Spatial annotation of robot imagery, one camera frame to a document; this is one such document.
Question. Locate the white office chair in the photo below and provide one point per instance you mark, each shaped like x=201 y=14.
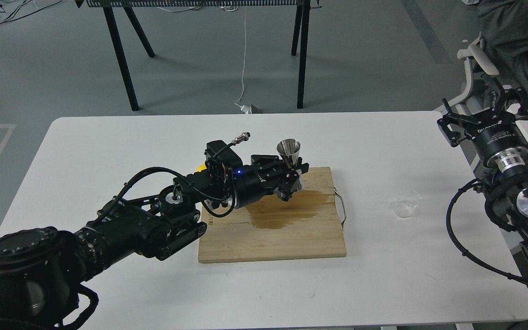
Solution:
x=481 y=89

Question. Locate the black metal frame table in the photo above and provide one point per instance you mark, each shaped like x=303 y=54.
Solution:
x=197 y=35

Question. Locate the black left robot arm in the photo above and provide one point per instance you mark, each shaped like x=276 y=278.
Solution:
x=42 y=270

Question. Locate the metal board handle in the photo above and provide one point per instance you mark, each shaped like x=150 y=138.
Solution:
x=339 y=197

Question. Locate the steel double jigger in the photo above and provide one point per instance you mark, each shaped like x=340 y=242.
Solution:
x=289 y=150

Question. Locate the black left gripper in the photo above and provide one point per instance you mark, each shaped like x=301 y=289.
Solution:
x=265 y=176

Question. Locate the yellow lemon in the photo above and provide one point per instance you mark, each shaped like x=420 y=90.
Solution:
x=200 y=167

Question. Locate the person in grey clothes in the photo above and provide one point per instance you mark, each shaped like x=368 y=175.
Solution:
x=504 y=27

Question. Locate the wooden cutting board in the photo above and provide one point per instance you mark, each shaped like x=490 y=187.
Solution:
x=305 y=227

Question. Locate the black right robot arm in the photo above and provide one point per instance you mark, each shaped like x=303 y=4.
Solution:
x=501 y=152

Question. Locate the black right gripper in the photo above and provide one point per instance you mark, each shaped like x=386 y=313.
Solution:
x=497 y=140

